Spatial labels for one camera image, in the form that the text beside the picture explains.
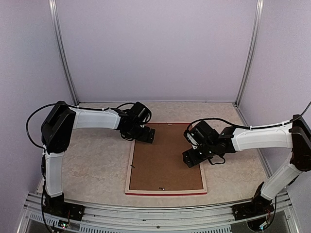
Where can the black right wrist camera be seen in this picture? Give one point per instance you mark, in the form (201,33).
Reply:
(201,133)

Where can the left aluminium corner post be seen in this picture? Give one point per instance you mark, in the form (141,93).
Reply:
(61,48)

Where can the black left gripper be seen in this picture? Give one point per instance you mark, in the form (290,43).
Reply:
(145,137)

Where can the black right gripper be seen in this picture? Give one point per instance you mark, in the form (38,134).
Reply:
(191,159)

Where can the right aluminium corner post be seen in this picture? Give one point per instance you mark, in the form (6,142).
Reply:
(251,52)

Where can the aluminium front rail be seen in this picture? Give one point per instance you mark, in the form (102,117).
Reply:
(101,218)

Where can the aluminium corner post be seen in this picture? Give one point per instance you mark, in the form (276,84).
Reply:
(61,48)
(251,52)

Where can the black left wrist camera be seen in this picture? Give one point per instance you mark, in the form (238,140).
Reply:
(138,114)

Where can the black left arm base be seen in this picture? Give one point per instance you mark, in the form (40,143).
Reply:
(57,206)

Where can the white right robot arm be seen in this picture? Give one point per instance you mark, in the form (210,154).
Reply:
(293,134)

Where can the brown cardboard backing board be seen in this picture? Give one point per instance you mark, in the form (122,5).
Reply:
(165,165)

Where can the light wood picture frame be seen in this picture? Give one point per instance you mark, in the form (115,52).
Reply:
(128,179)

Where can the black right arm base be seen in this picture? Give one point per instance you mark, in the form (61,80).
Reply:
(257,206)

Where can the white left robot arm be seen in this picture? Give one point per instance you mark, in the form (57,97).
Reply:
(63,119)

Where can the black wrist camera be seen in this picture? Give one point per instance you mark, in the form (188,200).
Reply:
(138,114)
(201,133)

